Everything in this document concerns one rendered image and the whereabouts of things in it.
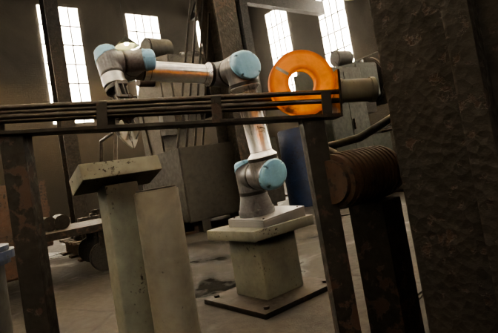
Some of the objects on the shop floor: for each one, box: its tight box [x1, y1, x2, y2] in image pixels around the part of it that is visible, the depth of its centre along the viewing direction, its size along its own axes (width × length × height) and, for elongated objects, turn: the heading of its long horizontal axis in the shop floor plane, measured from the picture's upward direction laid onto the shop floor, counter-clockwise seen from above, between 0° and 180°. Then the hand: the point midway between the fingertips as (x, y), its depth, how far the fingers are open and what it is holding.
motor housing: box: [325, 145, 425, 333], centre depth 102 cm, size 13×22×54 cm
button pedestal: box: [69, 155, 162, 333], centre depth 126 cm, size 16×24×62 cm
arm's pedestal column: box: [205, 230, 328, 320], centre depth 179 cm, size 40×40×26 cm
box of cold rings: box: [143, 136, 286, 232], centre depth 474 cm, size 123×93×87 cm
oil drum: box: [277, 127, 313, 207], centre depth 499 cm, size 59×59×89 cm
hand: (131, 144), depth 135 cm, fingers closed
